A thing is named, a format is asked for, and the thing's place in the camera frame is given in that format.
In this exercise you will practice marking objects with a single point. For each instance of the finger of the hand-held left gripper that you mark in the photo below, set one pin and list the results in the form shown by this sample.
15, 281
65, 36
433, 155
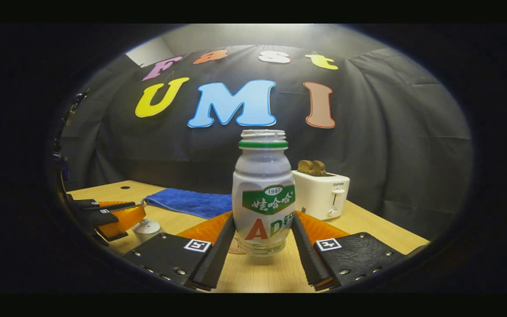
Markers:
88, 204
99, 218

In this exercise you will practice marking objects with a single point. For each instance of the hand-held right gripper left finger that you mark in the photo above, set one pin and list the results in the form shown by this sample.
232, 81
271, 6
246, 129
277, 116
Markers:
218, 259

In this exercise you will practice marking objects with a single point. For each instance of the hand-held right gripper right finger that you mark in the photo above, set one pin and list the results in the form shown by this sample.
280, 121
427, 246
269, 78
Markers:
308, 259

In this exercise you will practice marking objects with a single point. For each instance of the round brown coaster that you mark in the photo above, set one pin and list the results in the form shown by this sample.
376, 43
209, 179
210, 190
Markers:
235, 247

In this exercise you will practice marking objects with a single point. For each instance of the white teacup lid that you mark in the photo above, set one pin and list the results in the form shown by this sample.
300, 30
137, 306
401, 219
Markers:
146, 226

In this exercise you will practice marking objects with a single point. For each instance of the white water bottle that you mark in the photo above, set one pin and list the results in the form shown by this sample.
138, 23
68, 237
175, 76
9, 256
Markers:
262, 176

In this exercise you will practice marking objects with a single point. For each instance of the blue towel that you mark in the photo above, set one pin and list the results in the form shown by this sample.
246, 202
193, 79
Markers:
192, 202

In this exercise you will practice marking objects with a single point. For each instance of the white toaster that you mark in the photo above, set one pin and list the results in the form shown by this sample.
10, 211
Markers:
319, 193

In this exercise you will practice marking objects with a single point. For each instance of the brown bread slice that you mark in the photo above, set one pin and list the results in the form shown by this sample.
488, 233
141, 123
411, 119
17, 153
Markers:
305, 167
320, 168

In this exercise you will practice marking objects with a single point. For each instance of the black backdrop cloth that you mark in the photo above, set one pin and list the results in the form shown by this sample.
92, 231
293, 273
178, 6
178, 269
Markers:
390, 132

